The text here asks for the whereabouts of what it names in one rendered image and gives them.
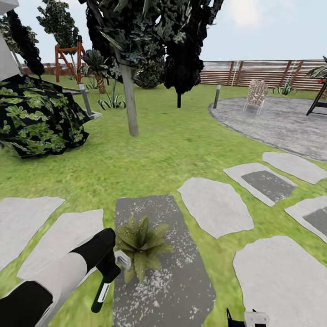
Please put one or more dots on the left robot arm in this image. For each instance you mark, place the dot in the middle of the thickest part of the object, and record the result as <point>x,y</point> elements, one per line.
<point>36,300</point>

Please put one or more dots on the insectifuge atomizer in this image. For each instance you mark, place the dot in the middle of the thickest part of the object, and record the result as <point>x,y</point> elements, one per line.
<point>101,294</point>

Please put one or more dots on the garden chair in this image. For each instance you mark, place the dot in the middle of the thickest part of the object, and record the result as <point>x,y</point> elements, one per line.
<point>256,93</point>

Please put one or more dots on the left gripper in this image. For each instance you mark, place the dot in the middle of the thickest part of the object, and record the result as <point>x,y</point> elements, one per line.
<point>109,269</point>

